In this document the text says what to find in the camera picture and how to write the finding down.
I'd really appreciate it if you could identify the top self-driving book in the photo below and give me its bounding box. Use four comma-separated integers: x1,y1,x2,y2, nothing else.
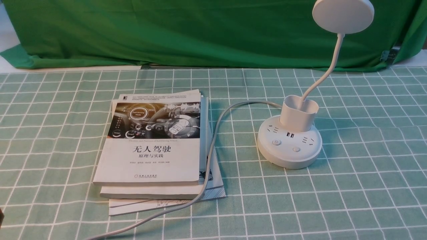
93,90,206,187

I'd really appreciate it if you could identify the dark object at left edge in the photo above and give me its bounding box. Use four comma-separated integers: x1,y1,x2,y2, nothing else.
0,209,5,228

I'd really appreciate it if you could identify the metal clip on backdrop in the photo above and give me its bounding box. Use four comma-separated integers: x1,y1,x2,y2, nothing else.
380,46,401,65

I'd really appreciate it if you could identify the grey lamp power cable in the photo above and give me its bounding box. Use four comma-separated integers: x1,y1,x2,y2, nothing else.
85,101,283,240

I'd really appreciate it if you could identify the green backdrop cloth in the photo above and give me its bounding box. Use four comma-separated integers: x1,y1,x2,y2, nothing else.
0,0,427,72

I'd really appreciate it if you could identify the green checked tablecloth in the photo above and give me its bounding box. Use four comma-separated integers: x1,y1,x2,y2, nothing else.
0,67,427,240

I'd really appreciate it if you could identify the white desk lamp with socket base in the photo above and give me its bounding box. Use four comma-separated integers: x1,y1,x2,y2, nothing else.
257,0,375,170

